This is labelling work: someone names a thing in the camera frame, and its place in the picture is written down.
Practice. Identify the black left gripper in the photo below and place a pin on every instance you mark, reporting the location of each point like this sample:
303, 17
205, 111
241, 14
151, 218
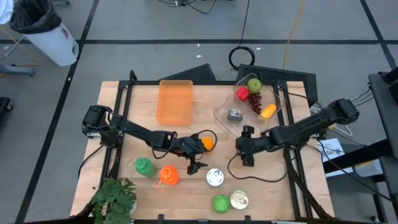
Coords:
189, 147

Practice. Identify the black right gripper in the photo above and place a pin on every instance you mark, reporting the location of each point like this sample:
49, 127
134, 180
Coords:
248, 145

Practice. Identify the orange toy fruit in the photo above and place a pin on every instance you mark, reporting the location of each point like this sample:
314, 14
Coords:
208, 144

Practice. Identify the green-label can silver lid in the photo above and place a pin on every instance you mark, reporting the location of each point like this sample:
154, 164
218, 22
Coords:
215, 177

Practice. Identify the green-label can gold lid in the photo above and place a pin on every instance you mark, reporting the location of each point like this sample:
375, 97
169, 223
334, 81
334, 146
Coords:
234, 115

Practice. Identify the yellow orange toy mango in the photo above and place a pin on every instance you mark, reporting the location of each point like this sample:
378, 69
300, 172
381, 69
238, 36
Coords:
268, 111

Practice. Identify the green yarn toy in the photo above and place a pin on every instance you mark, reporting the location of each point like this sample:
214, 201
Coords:
144, 166

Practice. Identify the red toy bell pepper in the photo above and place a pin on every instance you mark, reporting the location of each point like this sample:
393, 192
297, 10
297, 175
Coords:
242, 93

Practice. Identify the blue-label can gold lid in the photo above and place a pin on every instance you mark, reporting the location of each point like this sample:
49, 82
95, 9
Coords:
238, 199

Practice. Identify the bright green toy apple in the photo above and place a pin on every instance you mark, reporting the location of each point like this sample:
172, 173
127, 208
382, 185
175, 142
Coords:
220, 203

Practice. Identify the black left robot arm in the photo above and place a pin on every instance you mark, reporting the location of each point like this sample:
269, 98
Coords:
133, 129

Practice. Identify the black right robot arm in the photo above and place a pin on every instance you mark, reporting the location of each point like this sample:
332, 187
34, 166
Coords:
304, 126

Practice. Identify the dark red toy grapes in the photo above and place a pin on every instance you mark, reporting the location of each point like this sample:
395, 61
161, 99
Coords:
255, 104

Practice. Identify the orange translucent plastic bin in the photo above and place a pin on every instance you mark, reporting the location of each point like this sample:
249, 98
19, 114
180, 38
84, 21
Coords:
174, 102

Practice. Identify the black table clamp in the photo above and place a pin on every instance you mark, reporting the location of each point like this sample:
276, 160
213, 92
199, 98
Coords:
160, 218
247, 219

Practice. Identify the black flat panel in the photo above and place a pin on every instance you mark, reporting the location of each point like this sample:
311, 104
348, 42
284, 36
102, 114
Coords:
196, 74

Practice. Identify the black perforated computer case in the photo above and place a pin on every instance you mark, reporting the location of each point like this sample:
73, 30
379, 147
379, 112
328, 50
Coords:
292, 77

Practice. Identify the white printed paper sheet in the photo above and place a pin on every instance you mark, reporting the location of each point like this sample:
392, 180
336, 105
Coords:
334, 149

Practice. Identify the green monstera plant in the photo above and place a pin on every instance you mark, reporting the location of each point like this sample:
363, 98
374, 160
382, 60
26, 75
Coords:
113, 199

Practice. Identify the white box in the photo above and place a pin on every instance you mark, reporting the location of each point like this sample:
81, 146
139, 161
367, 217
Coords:
368, 169

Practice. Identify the black side desk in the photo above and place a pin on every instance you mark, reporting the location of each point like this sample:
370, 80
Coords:
385, 105

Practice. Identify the white trash can black bag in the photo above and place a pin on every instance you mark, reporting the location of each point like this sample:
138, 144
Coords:
53, 43

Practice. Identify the black rolling stand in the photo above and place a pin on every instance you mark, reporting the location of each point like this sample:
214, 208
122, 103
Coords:
3, 105

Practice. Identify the grey metal stand base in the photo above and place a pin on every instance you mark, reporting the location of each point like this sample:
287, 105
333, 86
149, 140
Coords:
15, 70

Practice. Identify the white cloth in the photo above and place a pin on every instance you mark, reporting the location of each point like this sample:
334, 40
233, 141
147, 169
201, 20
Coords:
4, 12

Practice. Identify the black metal rig frame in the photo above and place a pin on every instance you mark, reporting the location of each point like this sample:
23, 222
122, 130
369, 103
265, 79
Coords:
124, 84

